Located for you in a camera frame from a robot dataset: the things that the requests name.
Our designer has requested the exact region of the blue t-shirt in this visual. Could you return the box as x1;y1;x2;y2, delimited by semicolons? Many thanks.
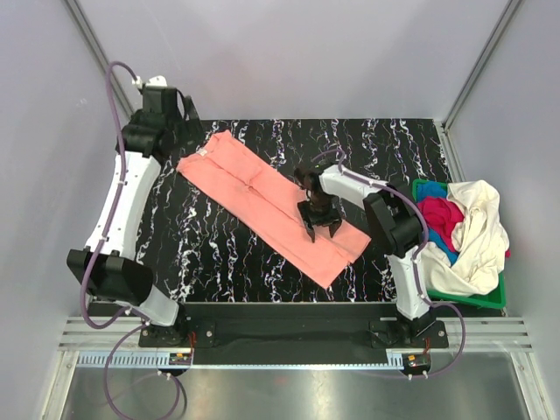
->
413;181;459;265

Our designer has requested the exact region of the left aluminium frame post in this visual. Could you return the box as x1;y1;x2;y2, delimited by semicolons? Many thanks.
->
61;0;135;136

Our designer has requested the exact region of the cream white t-shirt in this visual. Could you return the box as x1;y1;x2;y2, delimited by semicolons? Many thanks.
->
422;178;511;298

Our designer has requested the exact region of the right small controller board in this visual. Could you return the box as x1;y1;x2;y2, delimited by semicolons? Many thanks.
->
405;353;431;371

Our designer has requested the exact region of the salmon pink t-shirt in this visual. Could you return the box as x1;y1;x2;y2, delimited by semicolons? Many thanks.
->
177;130;371;288

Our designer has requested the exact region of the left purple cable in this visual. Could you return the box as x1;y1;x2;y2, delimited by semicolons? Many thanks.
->
80;60;189;419

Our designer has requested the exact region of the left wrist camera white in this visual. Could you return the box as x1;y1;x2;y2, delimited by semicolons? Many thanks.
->
132;75;168;91

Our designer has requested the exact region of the magenta t-shirt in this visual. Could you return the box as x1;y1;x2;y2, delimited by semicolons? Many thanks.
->
418;197;464;241

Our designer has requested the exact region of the aluminium frame post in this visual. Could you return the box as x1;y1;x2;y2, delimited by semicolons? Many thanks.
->
442;0;525;133
61;0;135;136

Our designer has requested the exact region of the left small controller board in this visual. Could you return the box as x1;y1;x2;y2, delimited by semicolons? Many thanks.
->
169;353;193;366

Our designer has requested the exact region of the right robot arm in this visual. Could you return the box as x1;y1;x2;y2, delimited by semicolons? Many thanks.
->
294;161;448;349

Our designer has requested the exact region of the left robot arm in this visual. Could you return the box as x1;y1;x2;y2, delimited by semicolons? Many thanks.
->
66;76;204;347

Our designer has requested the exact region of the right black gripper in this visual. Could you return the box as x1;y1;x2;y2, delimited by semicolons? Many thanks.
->
297;194;342;241

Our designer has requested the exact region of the right aluminium frame post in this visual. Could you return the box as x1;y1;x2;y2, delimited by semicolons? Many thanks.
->
442;0;525;133

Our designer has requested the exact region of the green plastic basket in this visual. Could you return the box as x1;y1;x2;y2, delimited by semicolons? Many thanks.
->
410;178;507;310

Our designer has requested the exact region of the small controller board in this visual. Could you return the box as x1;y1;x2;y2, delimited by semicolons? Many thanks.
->
169;353;193;366
405;353;431;371

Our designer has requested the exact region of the slotted cable duct rail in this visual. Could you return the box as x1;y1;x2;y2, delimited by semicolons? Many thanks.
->
77;350;406;370

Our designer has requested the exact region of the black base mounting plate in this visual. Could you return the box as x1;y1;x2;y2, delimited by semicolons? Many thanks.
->
138;303;425;358

